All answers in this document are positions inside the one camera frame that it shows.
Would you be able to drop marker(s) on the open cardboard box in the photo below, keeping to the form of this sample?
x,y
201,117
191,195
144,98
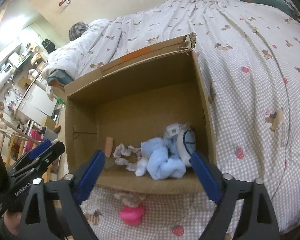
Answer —
x,y
133,99

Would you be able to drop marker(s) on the pink plush toy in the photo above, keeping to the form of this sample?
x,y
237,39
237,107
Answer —
x,y
132,215

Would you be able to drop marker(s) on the left hand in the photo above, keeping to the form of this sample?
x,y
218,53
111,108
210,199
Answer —
x,y
12,222

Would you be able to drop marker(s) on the white sock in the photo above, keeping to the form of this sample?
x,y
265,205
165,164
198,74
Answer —
x,y
141,167

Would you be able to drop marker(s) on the clear packaged blue item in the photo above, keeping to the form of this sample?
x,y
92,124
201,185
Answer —
x,y
180,140

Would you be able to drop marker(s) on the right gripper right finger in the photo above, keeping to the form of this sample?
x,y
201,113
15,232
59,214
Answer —
x,y
209,176

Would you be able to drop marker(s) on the wooden chair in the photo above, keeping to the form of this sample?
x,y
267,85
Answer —
x,y
8,131

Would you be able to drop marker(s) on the light blue plush toy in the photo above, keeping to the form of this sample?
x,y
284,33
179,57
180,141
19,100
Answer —
x,y
160,165

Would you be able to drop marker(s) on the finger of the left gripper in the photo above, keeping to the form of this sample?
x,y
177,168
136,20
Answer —
x,y
39,166
30,156

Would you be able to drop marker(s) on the checkered dog print bedspread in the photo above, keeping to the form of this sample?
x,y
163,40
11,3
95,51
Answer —
x,y
249,59

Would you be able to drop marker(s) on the lace trimmed scrunchie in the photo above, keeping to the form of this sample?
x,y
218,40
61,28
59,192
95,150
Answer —
x,y
121,154

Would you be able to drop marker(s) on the grey striped knit hat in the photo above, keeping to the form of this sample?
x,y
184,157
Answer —
x,y
77,30

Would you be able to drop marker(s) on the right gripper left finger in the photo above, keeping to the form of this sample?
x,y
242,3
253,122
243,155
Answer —
x,y
87,175

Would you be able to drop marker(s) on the white folded duvet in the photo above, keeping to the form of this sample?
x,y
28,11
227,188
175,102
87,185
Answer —
x,y
63,64

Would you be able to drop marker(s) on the cardboard box beside bed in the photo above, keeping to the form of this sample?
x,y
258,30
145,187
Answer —
x,y
59,93

